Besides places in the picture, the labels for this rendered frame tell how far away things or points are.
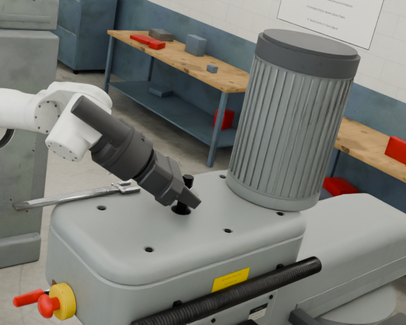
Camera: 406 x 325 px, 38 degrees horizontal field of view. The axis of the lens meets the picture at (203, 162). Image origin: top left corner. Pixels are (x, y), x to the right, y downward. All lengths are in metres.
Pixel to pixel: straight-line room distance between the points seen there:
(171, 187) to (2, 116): 0.33
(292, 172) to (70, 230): 0.43
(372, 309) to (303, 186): 0.53
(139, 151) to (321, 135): 0.36
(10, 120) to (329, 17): 5.16
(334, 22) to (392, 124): 1.16
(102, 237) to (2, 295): 3.02
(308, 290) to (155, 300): 0.49
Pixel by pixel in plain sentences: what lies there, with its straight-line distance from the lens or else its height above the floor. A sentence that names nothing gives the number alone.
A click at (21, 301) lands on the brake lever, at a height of 1.71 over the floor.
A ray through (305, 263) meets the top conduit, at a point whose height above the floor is 1.81.
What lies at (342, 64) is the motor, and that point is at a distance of 1.10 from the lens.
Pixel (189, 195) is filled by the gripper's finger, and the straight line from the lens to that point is 1.06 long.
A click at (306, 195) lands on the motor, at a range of 1.19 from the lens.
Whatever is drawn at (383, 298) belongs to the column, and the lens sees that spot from 1.67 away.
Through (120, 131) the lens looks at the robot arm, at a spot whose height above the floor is 2.05.
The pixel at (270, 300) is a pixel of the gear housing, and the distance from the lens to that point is 1.24.
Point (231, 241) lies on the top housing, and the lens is 1.04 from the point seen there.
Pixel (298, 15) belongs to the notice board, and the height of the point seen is 1.63.
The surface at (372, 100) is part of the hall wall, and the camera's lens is 5.76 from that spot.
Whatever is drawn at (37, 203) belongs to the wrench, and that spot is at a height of 1.90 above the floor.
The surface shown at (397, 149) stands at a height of 0.97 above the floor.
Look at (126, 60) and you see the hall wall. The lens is 8.57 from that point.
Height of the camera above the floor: 2.39
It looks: 23 degrees down
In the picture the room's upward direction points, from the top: 12 degrees clockwise
